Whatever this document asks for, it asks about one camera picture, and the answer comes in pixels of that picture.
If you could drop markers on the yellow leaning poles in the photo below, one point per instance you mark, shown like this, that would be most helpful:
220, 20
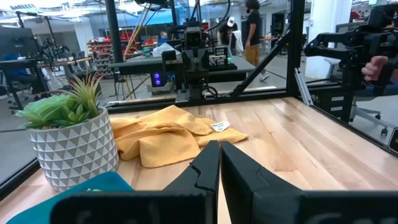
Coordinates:
136, 31

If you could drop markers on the silver metal bracket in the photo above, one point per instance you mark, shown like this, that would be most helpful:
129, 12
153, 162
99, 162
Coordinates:
303, 87

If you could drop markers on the background desk with wooden edge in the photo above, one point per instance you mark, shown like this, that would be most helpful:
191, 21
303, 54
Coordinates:
18, 63

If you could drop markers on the white plastic bag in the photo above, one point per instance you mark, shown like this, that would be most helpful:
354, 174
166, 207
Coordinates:
164, 49

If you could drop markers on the white edged device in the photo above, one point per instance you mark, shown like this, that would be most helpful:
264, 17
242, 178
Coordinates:
394, 140

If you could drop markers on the person's hand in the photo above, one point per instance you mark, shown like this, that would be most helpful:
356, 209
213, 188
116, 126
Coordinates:
374, 68

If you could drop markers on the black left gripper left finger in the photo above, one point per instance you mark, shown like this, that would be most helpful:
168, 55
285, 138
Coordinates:
205, 174

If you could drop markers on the blue plastic tupperware container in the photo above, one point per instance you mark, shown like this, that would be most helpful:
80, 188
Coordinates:
102, 183

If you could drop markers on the dark grey desk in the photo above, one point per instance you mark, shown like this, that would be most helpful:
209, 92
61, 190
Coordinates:
140, 65

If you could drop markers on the white cloth label tag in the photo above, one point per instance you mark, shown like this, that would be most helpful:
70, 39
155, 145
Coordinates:
220, 126

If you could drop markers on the large dark monitor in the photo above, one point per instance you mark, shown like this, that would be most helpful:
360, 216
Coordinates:
17, 42

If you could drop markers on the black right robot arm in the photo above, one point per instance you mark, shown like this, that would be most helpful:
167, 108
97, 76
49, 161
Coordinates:
196, 90

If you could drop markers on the grey office chair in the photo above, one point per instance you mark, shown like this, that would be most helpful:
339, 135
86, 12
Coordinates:
367, 113

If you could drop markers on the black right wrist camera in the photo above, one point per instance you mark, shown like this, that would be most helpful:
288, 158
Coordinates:
193, 39

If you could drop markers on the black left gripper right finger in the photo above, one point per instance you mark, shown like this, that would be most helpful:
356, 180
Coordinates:
239, 186

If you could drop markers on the shelf with red bins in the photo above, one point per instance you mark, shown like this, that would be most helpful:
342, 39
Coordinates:
102, 46

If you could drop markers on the black drawer cabinet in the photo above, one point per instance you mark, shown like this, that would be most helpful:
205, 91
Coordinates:
332, 102

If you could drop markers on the person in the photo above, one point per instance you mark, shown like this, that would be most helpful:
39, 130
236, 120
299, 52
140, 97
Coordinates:
253, 28
228, 31
392, 88

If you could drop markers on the background black robot arm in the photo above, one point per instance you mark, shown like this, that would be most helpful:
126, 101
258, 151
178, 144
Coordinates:
53, 49

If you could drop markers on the black box with purple lights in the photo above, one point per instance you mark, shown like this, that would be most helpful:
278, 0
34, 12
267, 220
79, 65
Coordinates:
157, 79

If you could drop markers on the succulent in patterned white pot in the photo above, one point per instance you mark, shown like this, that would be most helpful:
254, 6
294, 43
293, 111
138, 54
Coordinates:
74, 152

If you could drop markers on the yellow waffle cloth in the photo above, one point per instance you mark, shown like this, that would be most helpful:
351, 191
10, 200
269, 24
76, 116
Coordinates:
161, 140

